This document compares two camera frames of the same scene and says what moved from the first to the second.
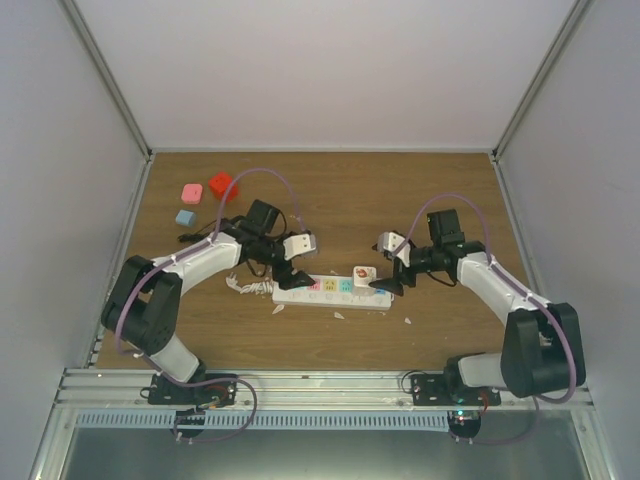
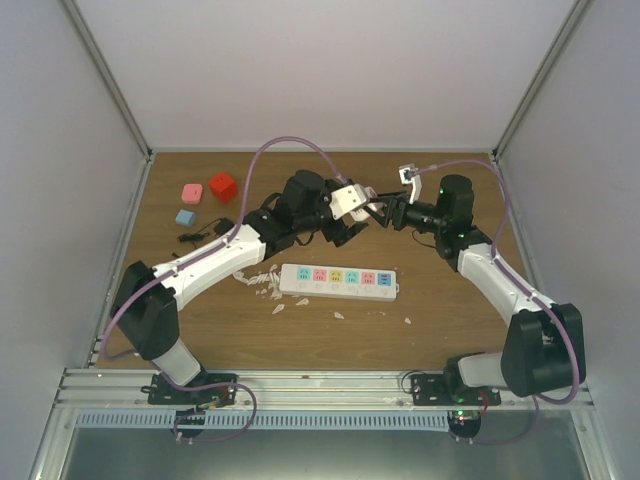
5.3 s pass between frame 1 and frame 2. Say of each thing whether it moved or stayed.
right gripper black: moved
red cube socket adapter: stayed
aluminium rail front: stayed
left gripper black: moved
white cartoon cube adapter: moved
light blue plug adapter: stayed
